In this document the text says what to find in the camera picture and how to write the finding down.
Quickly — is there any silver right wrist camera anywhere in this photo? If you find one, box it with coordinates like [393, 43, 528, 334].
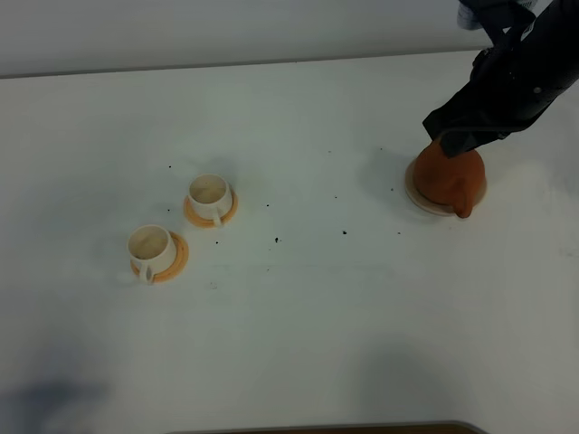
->
[457, 0, 485, 31]

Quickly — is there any beige round teapot coaster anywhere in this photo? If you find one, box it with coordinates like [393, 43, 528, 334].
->
[404, 161, 487, 219]

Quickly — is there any orange saucer lower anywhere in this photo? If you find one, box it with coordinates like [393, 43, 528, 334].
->
[129, 231, 189, 285]

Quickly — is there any brown clay teapot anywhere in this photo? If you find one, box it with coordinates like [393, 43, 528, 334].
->
[411, 139, 486, 219]

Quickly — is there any orange saucer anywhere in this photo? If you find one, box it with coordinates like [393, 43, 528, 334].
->
[183, 191, 239, 229]
[129, 231, 189, 285]

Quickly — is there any white teacup upper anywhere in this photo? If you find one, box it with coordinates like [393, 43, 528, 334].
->
[187, 174, 233, 228]

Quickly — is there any white teacup lower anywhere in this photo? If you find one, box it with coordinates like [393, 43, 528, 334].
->
[127, 224, 177, 284]

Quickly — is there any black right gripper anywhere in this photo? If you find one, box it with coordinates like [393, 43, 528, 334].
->
[422, 1, 578, 158]

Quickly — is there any white teacup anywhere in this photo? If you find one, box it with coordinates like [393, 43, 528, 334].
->
[187, 174, 233, 228]
[127, 224, 177, 284]

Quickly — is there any orange saucer upper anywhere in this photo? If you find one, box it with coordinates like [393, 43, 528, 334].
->
[183, 191, 239, 229]

